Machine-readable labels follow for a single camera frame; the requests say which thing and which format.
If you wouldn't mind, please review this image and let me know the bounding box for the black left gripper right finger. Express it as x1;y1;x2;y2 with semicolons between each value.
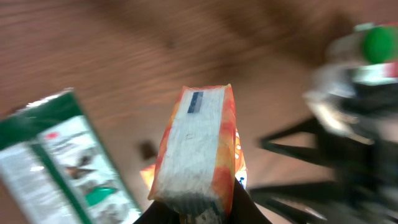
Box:
227;179;272;224

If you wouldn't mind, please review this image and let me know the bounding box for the mint green wipes pack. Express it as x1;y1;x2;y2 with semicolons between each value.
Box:
312;63;388;92

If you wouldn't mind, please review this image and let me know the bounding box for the orange tissue pack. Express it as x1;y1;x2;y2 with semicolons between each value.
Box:
140;129;248;190
148;85;236;220

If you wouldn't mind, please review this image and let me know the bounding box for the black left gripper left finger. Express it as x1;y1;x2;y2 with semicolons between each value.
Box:
134;201;180;224

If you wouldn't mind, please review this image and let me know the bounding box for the green-lid seasoning jar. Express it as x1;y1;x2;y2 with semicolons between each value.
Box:
326;23;397;65

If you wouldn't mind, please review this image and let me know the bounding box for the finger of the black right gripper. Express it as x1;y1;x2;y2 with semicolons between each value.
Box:
249;182;347;224
259;116;333;167

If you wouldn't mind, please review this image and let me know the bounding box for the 3M comfort grip gloves pack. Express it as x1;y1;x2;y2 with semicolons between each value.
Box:
1;88;142;224

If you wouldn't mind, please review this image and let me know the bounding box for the red coffee stick sachet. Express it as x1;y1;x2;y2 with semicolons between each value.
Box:
384;61;398;78

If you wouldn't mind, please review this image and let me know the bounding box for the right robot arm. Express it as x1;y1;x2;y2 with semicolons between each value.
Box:
249;91;397;223

